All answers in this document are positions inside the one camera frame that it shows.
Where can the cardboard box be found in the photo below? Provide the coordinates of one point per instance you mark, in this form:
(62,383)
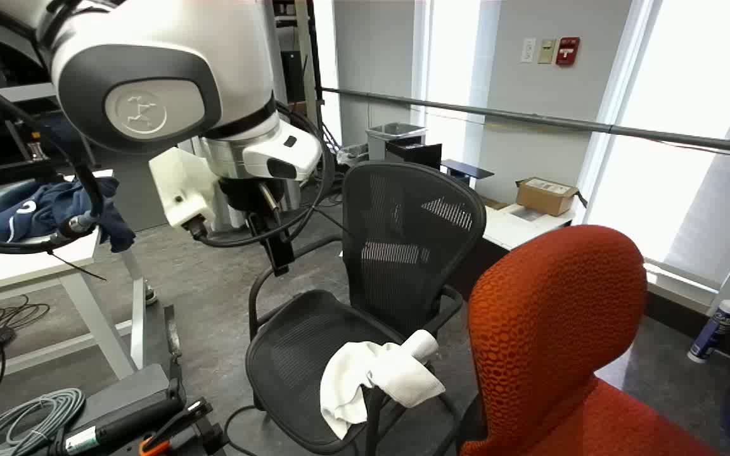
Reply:
(542,195)

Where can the black mesh office chair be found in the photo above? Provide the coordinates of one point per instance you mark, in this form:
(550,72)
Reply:
(399,236)

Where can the black box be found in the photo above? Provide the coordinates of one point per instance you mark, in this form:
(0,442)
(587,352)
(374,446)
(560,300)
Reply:
(419,153)

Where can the grey box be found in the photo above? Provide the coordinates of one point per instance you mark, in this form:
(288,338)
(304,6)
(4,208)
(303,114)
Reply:
(390,133)

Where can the white table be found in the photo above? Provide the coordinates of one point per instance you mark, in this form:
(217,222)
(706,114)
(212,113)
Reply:
(11,266)

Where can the black desk frame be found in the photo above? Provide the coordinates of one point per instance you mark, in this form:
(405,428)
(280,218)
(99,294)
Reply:
(11,91)

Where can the dark blue tray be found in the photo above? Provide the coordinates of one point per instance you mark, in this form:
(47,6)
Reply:
(466,170)

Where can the white towel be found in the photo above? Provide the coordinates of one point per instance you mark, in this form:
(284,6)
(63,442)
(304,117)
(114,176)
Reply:
(355,381)

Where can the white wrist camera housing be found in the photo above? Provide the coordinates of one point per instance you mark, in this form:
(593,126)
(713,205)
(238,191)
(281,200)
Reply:
(175,186)

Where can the red fabric chair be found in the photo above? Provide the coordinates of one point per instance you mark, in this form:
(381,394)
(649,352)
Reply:
(550,338)

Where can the orange black hand tool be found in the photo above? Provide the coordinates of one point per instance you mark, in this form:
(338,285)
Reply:
(171,427)

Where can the pale green wall plate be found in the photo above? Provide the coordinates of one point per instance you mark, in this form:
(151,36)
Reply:
(545,52)

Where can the black silver cylinder tool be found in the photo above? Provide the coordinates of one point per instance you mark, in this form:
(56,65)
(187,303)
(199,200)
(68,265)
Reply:
(119,432)

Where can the blue white spray bottle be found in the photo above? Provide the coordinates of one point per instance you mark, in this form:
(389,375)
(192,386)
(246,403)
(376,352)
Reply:
(713,331)

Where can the white wall switch plate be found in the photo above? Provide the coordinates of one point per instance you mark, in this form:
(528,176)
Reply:
(528,48)

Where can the dark blue cloth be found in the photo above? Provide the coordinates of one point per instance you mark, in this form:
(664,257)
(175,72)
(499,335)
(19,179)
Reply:
(35,210)

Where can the grey metal stand base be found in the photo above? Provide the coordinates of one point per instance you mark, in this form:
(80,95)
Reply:
(127,388)

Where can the grey metal rail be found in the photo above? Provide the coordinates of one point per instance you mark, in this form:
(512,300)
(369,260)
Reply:
(550,120)

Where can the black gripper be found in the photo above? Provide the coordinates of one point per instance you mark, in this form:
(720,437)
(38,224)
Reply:
(255,198)

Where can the red fire alarm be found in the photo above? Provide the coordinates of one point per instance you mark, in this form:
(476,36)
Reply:
(565,52)

